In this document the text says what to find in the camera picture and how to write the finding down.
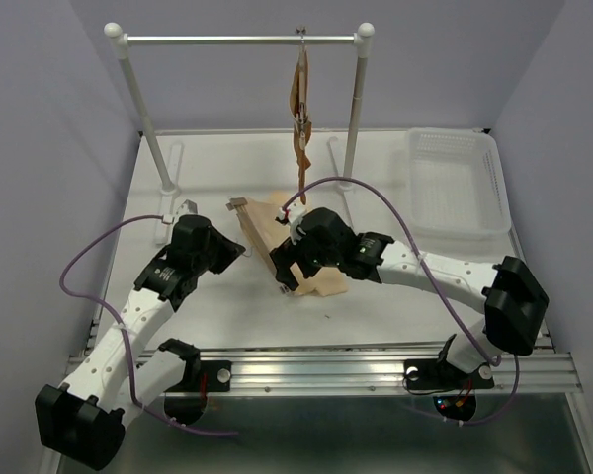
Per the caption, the wooden clip hanger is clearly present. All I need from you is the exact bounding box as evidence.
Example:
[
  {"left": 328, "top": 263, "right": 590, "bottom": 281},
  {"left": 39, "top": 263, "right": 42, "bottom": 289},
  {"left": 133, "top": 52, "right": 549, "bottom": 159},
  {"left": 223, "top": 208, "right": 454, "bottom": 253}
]
[{"left": 226, "top": 197, "right": 290, "bottom": 294}]

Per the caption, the beige underwear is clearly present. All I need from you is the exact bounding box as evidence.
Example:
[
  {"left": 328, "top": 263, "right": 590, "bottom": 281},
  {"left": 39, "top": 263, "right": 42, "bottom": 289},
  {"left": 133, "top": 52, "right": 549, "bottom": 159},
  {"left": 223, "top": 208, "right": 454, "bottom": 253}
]
[{"left": 258, "top": 192, "right": 348, "bottom": 297}]

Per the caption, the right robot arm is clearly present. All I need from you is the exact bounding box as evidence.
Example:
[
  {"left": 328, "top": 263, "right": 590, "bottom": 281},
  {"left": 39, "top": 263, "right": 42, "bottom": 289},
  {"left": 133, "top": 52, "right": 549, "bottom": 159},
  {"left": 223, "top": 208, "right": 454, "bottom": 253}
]
[{"left": 269, "top": 204, "right": 549, "bottom": 391}]

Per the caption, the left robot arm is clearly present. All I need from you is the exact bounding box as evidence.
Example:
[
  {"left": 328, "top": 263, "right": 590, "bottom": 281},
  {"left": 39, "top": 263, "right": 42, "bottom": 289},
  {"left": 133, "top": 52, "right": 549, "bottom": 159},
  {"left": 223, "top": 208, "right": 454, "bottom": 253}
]
[{"left": 35, "top": 214, "right": 245, "bottom": 471}]

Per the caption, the brown underwear on hanger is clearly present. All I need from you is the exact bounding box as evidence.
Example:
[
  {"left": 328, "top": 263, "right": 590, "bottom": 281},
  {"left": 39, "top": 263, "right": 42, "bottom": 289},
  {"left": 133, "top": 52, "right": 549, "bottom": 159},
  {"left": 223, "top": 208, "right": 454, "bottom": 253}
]
[{"left": 289, "top": 46, "right": 312, "bottom": 192}]

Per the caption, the white clothes rack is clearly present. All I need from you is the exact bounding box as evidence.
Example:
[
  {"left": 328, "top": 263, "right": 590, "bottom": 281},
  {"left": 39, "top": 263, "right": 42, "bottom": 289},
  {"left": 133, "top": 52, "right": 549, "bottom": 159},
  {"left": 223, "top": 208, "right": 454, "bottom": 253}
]
[{"left": 103, "top": 21, "right": 376, "bottom": 247}]

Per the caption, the white plastic basket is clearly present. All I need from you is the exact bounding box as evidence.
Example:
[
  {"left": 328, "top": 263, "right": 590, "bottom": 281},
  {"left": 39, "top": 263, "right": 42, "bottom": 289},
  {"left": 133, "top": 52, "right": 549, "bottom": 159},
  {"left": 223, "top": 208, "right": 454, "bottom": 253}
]
[{"left": 405, "top": 127, "right": 512, "bottom": 240}]

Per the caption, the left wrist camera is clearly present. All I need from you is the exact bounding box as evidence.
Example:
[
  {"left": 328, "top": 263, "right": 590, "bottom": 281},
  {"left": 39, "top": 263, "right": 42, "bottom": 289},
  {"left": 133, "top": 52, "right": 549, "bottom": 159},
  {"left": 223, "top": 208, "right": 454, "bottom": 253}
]
[{"left": 160, "top": 199, "right": 198, "bottom": 226}]

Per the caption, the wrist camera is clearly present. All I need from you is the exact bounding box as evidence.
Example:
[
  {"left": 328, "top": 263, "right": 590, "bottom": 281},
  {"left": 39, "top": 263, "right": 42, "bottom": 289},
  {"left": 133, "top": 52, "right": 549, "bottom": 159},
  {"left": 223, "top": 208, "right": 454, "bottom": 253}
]
[
  {"left": 160, "top": 199, "right": 198, "bottom": 226},
  {"left": 275, "top": 202, "right": 307, "bottom": 242}
]

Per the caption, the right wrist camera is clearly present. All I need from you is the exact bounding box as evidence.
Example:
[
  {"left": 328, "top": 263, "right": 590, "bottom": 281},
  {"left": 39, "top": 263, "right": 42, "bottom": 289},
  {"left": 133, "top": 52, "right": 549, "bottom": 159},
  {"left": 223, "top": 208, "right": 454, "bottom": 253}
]
[{"left": 275, "top": 202, "right": 307, "bottom": 242}]

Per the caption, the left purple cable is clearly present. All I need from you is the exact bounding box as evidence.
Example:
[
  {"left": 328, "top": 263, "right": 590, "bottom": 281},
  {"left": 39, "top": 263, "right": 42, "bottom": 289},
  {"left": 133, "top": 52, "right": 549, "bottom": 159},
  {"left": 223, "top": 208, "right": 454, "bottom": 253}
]
[{"left": 58, "top": 214, "right": 239, "bottom": 438}]

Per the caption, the purple cable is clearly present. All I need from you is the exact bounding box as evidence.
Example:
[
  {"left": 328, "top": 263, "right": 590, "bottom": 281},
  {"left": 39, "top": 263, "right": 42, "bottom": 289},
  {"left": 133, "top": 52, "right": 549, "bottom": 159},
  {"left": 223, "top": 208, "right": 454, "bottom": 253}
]
[
  {"left": 284, "top": 177, "right": 520, "bottom": 430},
  {"left": 58, "top": 214, "right": 239, "bottom": 438}
]

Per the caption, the aluminium mounting rail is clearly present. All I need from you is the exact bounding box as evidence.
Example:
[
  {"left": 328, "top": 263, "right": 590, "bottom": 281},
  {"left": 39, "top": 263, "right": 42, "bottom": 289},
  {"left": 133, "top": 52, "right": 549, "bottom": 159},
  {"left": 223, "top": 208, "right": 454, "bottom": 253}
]
[{"left": 201, "top": 346, "right": 582, "bottom": 397}]

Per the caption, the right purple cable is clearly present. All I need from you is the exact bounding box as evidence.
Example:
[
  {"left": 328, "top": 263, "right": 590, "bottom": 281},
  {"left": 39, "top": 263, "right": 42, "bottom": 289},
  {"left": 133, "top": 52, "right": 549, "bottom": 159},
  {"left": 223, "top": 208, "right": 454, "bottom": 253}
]
[{"left": 284, "top": 177, "right": 520, "bottom": 430}]

